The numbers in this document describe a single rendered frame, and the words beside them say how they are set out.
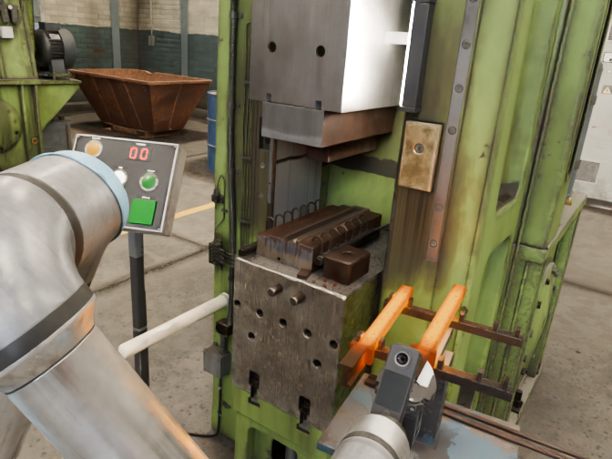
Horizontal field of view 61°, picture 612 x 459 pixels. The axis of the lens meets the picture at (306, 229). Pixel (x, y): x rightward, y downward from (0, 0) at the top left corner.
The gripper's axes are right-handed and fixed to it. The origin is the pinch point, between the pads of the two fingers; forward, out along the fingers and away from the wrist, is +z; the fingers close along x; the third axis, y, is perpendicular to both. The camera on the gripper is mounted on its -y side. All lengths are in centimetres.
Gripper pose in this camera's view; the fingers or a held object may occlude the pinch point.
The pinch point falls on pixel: (419, 359)
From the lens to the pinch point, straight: 95.9
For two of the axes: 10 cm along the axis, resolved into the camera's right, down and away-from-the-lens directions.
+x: 8.9, 2.3, -3.9
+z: 4.5, -2.7, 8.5
